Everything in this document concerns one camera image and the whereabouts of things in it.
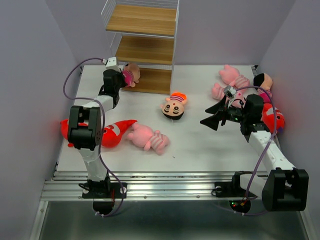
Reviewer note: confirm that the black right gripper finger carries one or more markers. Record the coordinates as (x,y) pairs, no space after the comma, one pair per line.
(218,106)
(213,121)

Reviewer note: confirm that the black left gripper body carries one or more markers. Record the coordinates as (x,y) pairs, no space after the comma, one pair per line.
(121,81)

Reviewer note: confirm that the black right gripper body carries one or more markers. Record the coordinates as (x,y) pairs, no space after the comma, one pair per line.
(232,114)

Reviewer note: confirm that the boy doll pink shorts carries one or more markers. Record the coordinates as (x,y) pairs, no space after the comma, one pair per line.
(131,72)

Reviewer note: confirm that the boy doll orange shorts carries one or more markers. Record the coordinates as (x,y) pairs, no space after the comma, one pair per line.
(174,106)

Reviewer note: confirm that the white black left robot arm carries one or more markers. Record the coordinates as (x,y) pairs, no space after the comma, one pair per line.
(86,125)

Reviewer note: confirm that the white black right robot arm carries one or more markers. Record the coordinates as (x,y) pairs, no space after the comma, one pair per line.
(286,187)

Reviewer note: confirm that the pink pig plush lower right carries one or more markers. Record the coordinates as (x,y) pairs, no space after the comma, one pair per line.
(217,92)

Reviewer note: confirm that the pink pig plush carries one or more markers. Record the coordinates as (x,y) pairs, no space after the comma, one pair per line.
(231,76)
(144,137)
(217,92)

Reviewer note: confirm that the pink pig plush upper right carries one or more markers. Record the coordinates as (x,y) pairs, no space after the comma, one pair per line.
(231,76)

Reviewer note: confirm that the red fish plush right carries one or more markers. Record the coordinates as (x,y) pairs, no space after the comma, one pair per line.
(274,120)

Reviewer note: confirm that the red fish plush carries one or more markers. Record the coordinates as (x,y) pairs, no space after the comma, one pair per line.
(113,133)
(274,120)

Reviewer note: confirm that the boy doll far right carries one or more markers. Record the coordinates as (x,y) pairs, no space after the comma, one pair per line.
(264,83)

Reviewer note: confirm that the red fish plush left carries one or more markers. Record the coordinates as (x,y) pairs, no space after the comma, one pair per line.
(113,133)

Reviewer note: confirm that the pink pig plush centre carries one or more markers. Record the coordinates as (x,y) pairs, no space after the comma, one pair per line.
(144,137)

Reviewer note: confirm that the red shark plush left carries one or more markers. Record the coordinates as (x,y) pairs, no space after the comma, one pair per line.
(64,128)

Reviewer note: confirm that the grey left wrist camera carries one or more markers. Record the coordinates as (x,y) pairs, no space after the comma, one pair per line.
(112,64)

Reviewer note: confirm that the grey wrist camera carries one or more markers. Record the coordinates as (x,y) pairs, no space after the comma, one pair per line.
(230,94)
(112,64)

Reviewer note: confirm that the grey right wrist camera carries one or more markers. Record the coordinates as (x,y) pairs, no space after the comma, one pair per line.
(230,94)

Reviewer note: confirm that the wooden three-tier wire shelf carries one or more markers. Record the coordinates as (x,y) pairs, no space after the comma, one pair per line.
(144,32)

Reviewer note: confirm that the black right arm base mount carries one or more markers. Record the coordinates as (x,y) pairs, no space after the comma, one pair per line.
(243,188)

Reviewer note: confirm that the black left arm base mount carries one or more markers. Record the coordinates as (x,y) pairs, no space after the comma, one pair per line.
(107,200)

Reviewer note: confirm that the aluminium mounting rail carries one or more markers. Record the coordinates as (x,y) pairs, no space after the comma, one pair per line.
(141,186)

